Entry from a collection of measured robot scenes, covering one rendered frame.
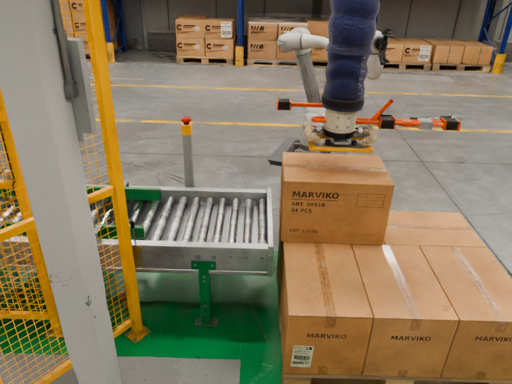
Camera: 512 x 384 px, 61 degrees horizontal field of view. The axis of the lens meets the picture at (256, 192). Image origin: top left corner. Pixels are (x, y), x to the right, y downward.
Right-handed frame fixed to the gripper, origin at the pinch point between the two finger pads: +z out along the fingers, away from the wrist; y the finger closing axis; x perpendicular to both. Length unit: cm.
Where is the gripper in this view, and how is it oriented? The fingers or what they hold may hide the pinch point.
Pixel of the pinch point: (388, 49)
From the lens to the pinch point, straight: 264.1
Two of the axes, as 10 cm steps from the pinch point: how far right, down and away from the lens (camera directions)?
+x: -10.0, -0.3, 0.0
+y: -0.3, 8.8, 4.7
